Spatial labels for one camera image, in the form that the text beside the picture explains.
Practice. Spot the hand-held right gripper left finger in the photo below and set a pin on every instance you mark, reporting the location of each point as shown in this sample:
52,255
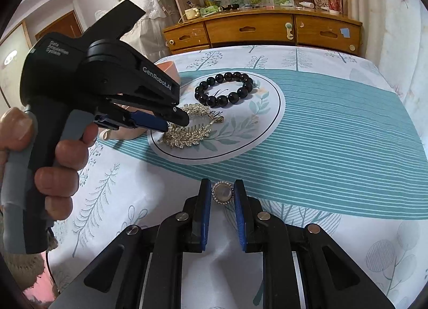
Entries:
202,215

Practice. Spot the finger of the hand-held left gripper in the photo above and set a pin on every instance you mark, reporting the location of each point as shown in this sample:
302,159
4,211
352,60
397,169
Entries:
147,121
167,113

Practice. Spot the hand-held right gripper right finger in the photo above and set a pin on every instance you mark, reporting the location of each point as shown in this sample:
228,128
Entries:
240,218

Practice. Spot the pink jewelry box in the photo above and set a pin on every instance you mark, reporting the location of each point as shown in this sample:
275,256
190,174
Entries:
133,131

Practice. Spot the gold leaf hair comb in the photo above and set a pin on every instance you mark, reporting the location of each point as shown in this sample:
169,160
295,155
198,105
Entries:
190,135

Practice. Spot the person's left hand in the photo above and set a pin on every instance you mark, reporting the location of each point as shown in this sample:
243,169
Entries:
63,175

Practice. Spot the wooden door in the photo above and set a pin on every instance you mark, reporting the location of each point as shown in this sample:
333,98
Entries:
62,26

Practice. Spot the round ceiling light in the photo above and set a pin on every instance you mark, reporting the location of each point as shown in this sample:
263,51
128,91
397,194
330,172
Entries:
11,57

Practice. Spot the cream cup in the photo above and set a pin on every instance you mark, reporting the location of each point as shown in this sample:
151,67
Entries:
192,13

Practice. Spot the white lace cloth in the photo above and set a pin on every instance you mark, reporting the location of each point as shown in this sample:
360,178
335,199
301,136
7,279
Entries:
150,4

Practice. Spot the wooden dresser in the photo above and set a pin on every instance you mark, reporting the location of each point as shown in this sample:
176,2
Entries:
254,29

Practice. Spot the printed tree tablecloth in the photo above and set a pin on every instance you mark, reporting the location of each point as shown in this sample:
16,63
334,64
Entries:
317,121

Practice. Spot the cream plastic hook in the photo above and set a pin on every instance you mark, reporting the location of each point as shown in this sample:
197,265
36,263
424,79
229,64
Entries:
289,29

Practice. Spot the white tube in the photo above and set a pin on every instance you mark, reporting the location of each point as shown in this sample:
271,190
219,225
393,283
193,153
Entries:
306,4

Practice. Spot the blue sticker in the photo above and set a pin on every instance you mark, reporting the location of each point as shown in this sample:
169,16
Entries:
344,33

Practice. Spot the red patterned container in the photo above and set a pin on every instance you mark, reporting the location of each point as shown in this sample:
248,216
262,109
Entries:
333,1

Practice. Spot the white leaf print curtain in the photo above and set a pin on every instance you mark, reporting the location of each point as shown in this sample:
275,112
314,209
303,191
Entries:
388,11

